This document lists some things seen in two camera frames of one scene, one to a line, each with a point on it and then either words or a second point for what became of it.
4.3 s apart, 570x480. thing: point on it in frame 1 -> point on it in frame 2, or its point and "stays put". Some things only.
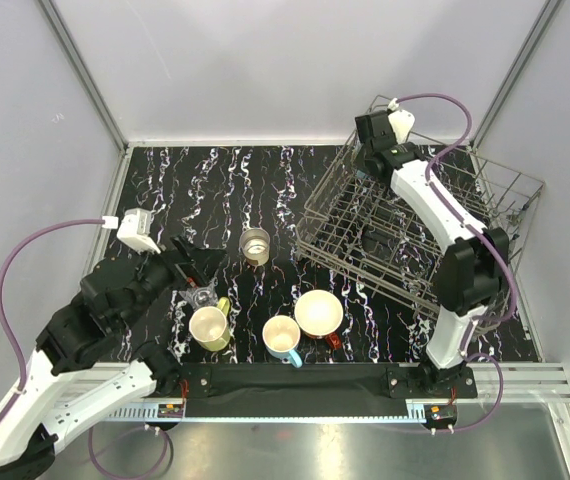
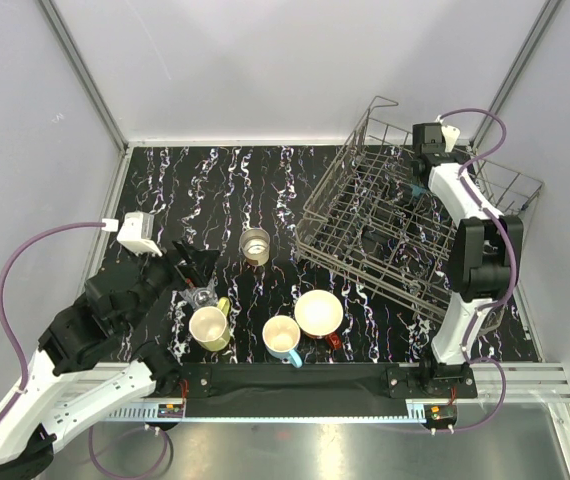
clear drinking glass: (200, 297) stays put
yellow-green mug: (209, 326) stays put
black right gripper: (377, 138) -> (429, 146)
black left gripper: (206, 259) stays put
